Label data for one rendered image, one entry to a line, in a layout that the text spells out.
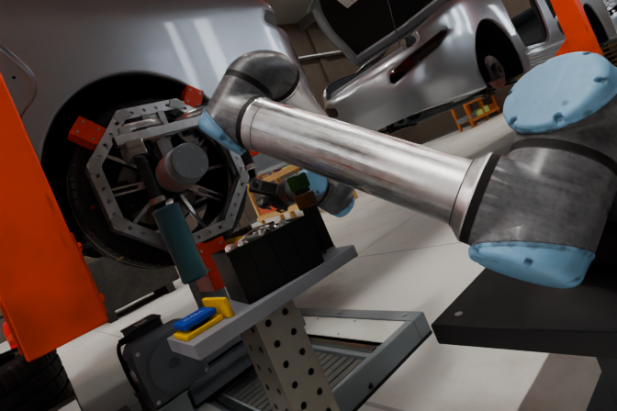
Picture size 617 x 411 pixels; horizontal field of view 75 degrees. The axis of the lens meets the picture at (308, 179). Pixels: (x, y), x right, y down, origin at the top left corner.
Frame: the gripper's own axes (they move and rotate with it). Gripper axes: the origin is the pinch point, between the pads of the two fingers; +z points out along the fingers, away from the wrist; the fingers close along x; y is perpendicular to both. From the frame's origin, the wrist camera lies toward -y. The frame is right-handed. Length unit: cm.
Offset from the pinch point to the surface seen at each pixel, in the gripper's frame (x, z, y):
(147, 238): -26.6, 7.4, -29.8
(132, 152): -10, -15, -47
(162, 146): 6.3, 7.5, -38.3
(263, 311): -45, -60, -14
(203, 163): 0.8, -7.3, -25.6
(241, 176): 9.6, 7.0, -6.9
